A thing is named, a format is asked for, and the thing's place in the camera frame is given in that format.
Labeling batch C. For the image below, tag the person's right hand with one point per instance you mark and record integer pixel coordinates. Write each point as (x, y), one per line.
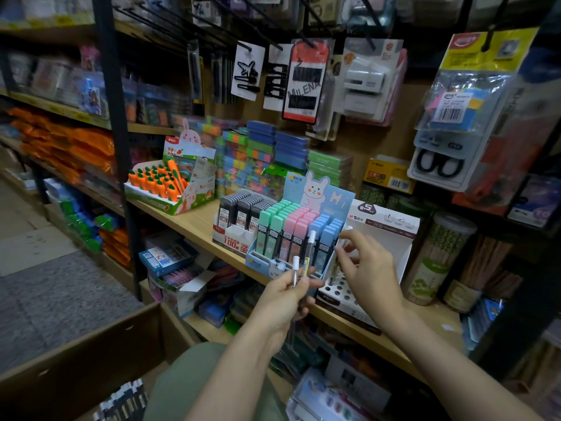
(374, 276)

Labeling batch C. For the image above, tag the person's left hand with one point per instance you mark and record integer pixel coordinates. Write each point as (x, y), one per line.
(276, 306)

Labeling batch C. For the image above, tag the person's left thumb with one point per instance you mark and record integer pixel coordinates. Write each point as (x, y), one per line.
(309, 284)

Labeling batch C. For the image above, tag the person's right thumb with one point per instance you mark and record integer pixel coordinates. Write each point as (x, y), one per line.
(344, 260)

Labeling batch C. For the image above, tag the white capped clear pen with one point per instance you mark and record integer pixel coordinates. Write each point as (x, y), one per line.
(296, 266)

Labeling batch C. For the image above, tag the clear pen with yellow label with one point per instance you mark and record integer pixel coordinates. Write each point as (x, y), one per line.
(310, 247)

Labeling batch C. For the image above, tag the person's left forearm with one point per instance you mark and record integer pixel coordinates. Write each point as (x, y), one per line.
(232, 377)

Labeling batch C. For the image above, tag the person's right forearm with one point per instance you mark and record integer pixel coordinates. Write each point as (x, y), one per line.
(447, 372)

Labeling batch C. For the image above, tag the white pen display box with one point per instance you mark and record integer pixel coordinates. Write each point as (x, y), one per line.
(385, 225)

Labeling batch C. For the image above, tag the row of pastel lead cases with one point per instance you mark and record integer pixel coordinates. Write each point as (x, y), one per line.
(298, 230)

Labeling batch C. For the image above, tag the blue bunny display box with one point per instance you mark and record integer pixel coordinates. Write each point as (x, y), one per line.
(313, 192)

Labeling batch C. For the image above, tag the white and red display box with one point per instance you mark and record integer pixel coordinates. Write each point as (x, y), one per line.
(232, 241)

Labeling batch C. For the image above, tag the stack of green boxes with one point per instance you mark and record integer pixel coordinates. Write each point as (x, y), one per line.
(329, 166)

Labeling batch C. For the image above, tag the yellow cardboard box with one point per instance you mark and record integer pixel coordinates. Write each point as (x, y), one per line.
(388, 175)

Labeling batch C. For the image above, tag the row of black lead cases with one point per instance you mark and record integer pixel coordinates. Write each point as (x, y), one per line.
(243, 210)

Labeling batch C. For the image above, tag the white blister packet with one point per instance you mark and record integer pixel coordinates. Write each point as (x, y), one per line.
(324, 401)

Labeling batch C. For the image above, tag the open white cardboard box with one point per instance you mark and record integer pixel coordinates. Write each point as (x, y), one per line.
(184, 289)

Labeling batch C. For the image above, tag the wooden shelf board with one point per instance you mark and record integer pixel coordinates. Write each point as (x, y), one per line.
(197, 225)

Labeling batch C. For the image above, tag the brown pencil tub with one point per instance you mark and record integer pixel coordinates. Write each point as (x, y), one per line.
(475, 276)

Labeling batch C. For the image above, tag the stacks of colourful eraser blocks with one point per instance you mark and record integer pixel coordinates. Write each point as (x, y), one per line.
(258, 153)

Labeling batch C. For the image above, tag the black scissors packet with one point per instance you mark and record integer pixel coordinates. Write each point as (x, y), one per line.
(442, 160)

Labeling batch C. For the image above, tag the blue stationery box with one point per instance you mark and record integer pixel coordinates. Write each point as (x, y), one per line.
(166, 258)

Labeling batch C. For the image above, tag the carrot pen display box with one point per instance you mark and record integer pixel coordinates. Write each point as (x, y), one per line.
(193, 188)

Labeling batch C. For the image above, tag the person's green trouser leg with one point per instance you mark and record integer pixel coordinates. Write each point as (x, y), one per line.
(188, 385)

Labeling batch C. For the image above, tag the orange red packet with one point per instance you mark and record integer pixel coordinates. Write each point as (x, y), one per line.
(499, 170)

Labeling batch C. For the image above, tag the hanging white stamp packet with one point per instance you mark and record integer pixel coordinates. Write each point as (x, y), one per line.
(366, 81)

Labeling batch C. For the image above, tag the red bobby pin card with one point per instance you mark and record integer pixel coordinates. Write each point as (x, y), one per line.
(304, 83)

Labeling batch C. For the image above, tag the bunch of orange carrot pens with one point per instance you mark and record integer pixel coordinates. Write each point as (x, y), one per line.
(157, 181)

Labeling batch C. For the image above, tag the black hair clip card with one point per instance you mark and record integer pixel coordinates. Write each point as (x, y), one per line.
(277, 78)

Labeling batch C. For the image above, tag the purple packet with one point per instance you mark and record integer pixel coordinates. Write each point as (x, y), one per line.
(537, 201)

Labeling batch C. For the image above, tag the hanging sticky note packet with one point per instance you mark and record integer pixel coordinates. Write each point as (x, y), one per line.
(464, 92)

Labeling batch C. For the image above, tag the star hair clip card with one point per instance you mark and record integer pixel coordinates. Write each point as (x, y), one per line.
(247, 72)

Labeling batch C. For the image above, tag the bundle of black white pens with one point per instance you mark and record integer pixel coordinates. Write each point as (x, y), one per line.
(125, 401)

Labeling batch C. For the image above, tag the brown cardboard box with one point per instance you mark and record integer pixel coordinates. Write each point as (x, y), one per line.
(87, 359)

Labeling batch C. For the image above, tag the row of green blue packets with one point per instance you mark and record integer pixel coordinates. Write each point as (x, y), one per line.
(81, 219)

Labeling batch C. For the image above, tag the black metal shelf upright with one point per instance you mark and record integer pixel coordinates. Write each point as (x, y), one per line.
(116, 105)

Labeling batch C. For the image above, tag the stack of orange packets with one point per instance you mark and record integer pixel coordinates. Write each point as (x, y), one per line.
(74, 142)

